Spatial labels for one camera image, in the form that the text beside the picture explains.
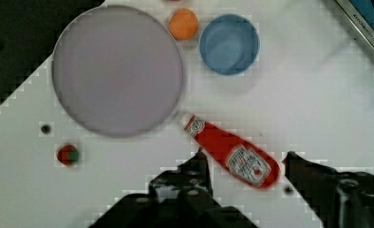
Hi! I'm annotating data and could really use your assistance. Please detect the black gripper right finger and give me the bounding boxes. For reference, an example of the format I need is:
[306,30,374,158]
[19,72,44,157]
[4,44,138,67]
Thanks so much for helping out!
[284,151,374,228]

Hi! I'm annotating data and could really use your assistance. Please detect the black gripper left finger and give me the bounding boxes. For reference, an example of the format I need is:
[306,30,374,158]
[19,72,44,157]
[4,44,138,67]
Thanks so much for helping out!
[89,151,258,228]

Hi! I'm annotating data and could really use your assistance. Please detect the red plush ketchup bottle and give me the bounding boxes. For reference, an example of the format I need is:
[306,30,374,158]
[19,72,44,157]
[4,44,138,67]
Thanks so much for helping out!
[179,113,280,189]

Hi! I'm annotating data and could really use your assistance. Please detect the red green small toy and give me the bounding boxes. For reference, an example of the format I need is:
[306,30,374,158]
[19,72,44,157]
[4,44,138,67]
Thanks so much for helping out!
[56,144,79,166]

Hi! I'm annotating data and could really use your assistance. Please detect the large grey round plate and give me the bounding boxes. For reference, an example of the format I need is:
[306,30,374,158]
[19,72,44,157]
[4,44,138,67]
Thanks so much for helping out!
[51,6,184,138]

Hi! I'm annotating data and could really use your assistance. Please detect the blue bowl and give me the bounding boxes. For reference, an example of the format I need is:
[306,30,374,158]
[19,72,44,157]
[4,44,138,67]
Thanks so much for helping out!
[198,13,260,76]

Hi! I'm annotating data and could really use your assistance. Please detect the orange ball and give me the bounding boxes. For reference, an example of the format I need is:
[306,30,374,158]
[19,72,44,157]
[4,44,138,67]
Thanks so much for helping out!
[169,9,198,40]

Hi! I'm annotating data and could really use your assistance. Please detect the silver framed tray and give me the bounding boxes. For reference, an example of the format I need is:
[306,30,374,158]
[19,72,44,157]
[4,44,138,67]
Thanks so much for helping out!
[333,0,374,52]

